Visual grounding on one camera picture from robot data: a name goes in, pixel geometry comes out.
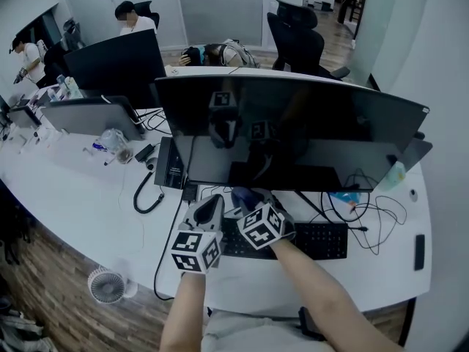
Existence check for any grey bag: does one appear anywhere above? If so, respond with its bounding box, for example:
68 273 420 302
0 308 58 352

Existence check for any person's left forearm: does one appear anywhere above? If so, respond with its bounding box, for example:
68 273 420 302
159 271 209 352

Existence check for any thick black cable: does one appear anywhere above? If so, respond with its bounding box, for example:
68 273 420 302
321 172 369 232

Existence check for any black waist pouch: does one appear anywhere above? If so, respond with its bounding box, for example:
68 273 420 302
297 306 327 342

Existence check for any black coiled cable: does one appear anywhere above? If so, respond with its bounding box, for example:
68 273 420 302
133 170 166 215

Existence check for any small black charger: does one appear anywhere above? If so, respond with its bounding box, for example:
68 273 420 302
134 144 157 163

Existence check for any black desktop box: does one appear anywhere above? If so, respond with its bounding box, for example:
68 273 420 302
153 136 188 190

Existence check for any grey desk divider panel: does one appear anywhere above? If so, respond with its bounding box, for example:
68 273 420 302
9 106 43 130
399 137 434 174

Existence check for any long black power cable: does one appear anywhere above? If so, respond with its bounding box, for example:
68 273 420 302
152 198 184 302

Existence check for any thin black cable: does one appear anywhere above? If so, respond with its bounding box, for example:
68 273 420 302
347 195 408 257

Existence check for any black smartphone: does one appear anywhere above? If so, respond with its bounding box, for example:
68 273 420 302
413 234 426 271

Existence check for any pale green bottle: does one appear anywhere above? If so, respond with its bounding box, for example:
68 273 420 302
380 161 407 192

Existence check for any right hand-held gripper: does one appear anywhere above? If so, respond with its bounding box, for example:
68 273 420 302
224 189 297 252

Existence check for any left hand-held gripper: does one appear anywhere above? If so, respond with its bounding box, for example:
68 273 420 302
170 194 226 275

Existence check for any person's light shirt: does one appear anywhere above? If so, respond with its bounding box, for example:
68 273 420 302
201 308 325 352

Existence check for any person's right forearm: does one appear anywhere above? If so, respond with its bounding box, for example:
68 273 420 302
270 238 404 352

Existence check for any clear water bottle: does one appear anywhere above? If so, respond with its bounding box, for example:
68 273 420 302
100 128 135 165

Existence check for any black monitor with white sticker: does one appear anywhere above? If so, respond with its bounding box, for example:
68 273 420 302
154 73 430 224

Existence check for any blue packet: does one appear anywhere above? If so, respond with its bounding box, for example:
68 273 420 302
328 191 362 212

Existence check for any black keyboard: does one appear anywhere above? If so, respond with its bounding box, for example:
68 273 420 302
219 216 349 260

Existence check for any black office chair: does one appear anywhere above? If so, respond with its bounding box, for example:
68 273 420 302
133 0 161 29
266 0 352 82

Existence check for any dark grey-blue cloth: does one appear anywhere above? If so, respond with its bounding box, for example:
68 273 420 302
230 186 270 216

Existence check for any small white desk fan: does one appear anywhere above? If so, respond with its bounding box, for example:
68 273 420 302
86 265 139 305

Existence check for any black bag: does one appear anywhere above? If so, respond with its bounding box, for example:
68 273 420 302
0 192 34 265

